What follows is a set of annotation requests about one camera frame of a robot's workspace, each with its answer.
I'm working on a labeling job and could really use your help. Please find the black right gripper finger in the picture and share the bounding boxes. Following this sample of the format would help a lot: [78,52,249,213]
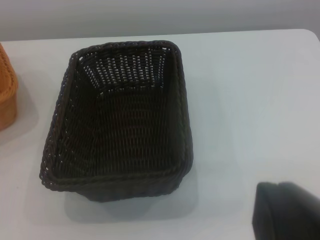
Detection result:
[251,181,320,240]

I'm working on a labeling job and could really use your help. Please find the dark brown wicker basket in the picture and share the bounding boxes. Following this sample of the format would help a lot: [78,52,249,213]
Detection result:
[38,39,195,203]

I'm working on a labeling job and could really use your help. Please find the orange wicker basket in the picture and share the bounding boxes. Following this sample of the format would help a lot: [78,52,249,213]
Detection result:
[0,42,19,132]

